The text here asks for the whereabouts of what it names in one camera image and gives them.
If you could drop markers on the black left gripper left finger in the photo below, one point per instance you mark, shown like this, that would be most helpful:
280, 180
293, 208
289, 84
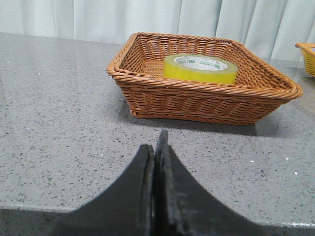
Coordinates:
123, 209

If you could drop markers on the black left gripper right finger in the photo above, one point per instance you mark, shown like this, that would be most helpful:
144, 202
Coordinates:
184, 208

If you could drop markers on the white curtain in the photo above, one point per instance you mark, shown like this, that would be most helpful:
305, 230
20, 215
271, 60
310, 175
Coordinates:
269, 28

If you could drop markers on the yellow tape roll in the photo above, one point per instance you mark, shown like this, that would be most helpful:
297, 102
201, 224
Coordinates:
200, 68

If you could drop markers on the yellow woven plastic basket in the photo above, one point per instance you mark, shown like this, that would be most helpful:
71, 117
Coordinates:
308, 53

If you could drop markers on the brown wicker basket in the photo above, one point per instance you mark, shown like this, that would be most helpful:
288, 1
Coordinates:
138, 70

